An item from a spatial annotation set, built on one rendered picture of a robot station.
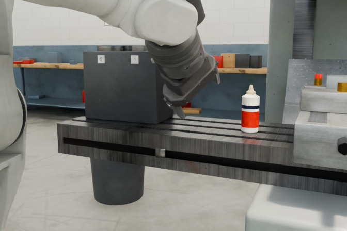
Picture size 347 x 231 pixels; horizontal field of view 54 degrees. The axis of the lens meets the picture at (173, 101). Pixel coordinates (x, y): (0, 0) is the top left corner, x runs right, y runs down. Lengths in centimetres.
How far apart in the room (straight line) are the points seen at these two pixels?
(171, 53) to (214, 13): 471
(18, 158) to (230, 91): 462
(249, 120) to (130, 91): 31
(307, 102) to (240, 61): 388
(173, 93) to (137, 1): 25
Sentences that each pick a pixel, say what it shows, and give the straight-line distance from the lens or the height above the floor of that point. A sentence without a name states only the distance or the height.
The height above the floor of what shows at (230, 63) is 94.
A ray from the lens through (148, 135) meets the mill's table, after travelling 78.
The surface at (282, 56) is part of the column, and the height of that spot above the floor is 110.
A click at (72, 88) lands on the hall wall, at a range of 654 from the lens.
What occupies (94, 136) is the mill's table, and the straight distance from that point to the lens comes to 86.
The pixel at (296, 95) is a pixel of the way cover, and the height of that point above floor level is 98.
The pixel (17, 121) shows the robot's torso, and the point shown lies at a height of 100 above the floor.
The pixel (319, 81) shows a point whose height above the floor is 105.
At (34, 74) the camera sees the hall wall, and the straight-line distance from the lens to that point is 712.
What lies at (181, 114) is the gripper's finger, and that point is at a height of 99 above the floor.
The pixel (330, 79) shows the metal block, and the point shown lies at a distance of 76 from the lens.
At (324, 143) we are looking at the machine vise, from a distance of 60.
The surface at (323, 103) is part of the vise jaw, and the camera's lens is 71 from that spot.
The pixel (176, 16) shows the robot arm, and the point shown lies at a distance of 46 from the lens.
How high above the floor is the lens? 112
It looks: 9 degrees down
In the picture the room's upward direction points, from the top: straight up
